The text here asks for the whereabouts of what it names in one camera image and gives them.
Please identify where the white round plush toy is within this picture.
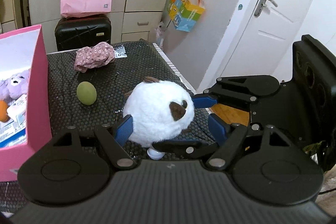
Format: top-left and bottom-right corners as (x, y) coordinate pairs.
(123, 76), (195, 148)

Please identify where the green makeup sponge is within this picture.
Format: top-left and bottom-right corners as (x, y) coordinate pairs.
(76, 81), (97, 105)

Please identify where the blue wet wipes pack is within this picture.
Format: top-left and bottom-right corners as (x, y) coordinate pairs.
(0, 119), (27, 148)

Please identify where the purple plush toy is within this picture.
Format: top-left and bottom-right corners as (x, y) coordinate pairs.
(0, 69), (31, 103)

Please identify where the orange makeup sponge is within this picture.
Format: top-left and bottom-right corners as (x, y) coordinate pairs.
(0, 100), (10, 123)

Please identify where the white door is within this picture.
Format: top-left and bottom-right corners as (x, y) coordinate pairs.
(197, 0), (312, 92)

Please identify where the colourful gift bag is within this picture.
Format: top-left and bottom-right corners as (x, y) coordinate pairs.
(167, 0), (206, 32)

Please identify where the black suitcase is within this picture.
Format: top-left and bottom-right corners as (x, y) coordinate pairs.
(55, 14), (112, 51)

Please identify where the pink cardboard box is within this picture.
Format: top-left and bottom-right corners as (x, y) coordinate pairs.
(1, 25), (51, 182)

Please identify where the silver door handle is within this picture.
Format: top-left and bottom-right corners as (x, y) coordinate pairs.
(254, 0), (278, 18)

